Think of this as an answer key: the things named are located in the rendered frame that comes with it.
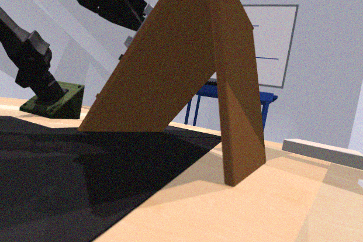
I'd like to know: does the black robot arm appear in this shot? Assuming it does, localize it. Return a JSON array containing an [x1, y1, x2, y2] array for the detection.
[[0, 7, 69, 105]]

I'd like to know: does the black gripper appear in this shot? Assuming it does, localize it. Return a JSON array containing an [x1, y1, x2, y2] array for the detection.
[[77, 0, 147, 32]]

